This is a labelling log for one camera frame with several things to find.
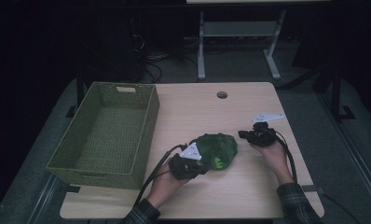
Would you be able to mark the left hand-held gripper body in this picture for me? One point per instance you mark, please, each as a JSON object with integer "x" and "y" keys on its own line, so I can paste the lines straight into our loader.
{"x": 186, "y": 165}

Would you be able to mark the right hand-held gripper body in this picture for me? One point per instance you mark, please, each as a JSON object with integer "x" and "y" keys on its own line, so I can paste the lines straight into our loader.
{"x": 264, "y": 135}

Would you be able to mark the green fuzzy plush cloth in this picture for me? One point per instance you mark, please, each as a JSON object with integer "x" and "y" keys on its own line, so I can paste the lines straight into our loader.
{"x": 217, "y": 149}

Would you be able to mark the green woven basket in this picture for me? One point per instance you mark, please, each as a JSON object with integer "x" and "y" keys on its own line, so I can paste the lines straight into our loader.
{"x": 81, "y": 161}

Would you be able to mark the person's right hand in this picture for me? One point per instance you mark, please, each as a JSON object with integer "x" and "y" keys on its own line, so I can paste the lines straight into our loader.
{"x": 275, "y": 161}

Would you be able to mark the person's left hand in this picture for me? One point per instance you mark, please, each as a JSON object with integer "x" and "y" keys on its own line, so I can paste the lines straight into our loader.
{"x": 165, "y": 189}

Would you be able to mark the grey tape strip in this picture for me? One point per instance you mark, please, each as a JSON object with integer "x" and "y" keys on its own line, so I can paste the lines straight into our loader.
{"x": 314, "y": 188}

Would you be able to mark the black metal stand with foot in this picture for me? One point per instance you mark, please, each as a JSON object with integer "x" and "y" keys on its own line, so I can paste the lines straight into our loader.
{"x": 336, "y": 93}

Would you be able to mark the white metal stand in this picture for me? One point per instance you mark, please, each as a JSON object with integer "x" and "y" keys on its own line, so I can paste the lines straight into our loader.
{"x": 239, "y": 28}

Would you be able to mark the aluminium floor rail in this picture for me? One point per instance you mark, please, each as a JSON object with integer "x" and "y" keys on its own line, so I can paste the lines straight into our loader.
{"x": 351, "y": 146}
{"x": 42, "y": 199}

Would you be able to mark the black metal post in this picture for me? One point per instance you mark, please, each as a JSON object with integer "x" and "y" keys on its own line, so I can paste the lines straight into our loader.
{"x": 79, "y": 90}

